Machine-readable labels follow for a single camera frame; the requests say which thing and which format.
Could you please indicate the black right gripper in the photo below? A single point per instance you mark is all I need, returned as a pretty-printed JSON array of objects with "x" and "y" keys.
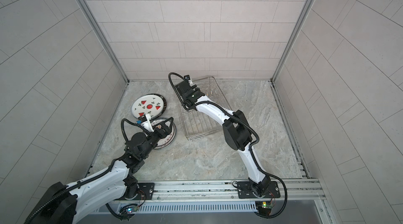
[{"x": 199, "y": 90}]

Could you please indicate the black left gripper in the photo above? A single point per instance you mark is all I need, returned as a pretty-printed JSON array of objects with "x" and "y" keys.
[{"x": 165, "y": 132}]

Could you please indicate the orange sunburst plate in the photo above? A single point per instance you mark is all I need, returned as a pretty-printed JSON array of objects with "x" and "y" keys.
[{"x": 166, "y": 141}]

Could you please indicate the dark striped rim plate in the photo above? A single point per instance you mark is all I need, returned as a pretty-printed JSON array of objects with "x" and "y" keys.
[{"x": 164, "y": 105}]

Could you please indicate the white watermelon plate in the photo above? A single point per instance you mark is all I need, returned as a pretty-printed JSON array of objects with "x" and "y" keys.
[{"x": 147, "y": 104}]

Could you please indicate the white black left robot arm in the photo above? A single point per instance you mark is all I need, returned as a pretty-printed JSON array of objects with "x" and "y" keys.
[{"x": 68, "y": 204}]

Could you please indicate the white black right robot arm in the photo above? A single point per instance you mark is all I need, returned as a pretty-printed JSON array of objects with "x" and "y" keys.
[{"x": 237, "y": 132}]

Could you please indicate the left green circuit board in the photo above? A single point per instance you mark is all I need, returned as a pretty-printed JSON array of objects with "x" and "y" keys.
[{"x": 129, "y": 209}]

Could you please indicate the green circuit board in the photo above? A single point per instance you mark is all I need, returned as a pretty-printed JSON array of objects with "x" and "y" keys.
[
  {"x": 264, "y": 208},
  {"x": 129, "y": 209}
]

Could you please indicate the right green circuit board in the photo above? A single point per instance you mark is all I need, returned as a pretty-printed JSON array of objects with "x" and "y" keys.
[{"x": 264, "y": 208}]

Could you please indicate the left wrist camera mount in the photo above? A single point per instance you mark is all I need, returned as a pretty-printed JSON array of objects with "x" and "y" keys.
[{"x": 144, "y": 123}]

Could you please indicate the wire metal dish rack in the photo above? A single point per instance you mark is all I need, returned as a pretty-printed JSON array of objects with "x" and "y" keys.
[{"x": 196, "y": 124}]

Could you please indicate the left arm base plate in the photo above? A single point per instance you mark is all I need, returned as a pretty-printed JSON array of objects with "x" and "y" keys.
[{"x": 139, "y": 191}]

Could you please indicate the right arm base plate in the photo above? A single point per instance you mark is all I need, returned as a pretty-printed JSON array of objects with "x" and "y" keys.
[{"x": 245, "y": 191}]

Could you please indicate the aluminium front rail frame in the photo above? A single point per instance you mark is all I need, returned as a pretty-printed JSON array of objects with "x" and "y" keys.
[{"x": 304, "y": 198}]

